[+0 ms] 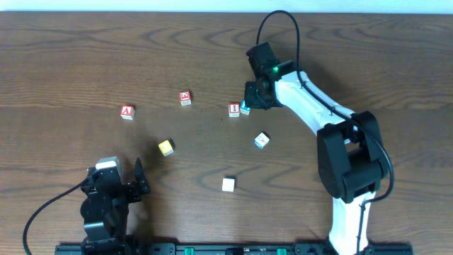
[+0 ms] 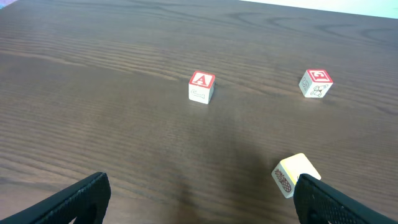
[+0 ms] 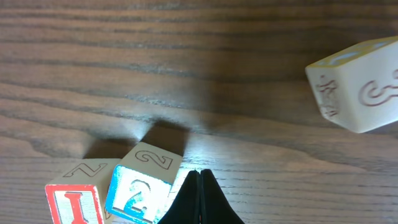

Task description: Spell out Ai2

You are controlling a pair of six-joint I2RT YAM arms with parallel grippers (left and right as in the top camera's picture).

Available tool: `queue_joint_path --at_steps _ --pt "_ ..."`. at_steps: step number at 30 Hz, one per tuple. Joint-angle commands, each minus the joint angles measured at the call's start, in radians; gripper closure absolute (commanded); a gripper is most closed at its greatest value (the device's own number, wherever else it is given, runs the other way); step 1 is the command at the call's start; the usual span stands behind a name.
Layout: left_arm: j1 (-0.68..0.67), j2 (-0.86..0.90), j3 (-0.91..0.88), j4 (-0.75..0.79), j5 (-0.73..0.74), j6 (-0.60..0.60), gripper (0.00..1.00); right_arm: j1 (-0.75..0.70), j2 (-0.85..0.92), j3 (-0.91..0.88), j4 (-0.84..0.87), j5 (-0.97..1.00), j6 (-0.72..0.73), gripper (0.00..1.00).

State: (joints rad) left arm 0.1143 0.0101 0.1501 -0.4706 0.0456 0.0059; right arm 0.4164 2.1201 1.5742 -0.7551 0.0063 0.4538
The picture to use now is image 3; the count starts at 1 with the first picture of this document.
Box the red letter I block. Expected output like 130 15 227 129
45 159 120 224

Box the blue number 2 block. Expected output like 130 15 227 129
105 142 182 223

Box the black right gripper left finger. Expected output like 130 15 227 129
158 170 200 224

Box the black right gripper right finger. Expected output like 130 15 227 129
200 169 244 224

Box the white blue tilted block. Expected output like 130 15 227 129
305 36 397 133

